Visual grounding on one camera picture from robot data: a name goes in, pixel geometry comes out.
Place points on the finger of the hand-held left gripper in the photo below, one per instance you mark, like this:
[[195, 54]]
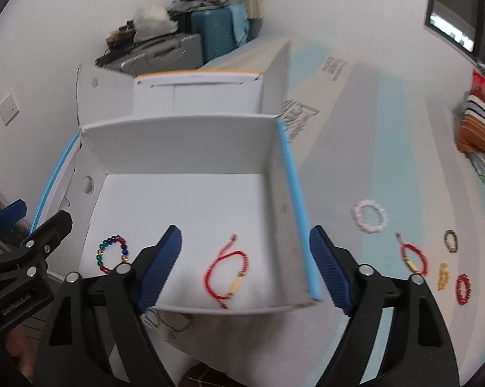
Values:
[[49, 232], [9, 214]]

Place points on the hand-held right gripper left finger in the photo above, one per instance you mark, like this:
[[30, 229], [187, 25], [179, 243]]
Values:
[[163, 266]]

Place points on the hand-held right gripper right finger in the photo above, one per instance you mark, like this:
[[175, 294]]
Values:
[[331, 270]]

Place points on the white cardboard box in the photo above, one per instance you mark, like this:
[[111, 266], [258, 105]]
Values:
[[186, 197]]

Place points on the grey suitcase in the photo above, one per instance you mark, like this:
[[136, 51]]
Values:
[[161, 54]]

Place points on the striped folded blankets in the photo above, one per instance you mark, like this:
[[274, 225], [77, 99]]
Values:
[[482, 117]]

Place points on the white plastic bag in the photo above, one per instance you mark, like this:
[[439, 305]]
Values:
[[153, 22]]

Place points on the teal suitcase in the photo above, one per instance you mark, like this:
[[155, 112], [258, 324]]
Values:
[[216, 32]]

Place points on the dark window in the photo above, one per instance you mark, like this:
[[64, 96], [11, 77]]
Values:
[[456, 12]]

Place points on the white wall socket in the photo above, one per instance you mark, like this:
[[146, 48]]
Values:
[[8, 108]]

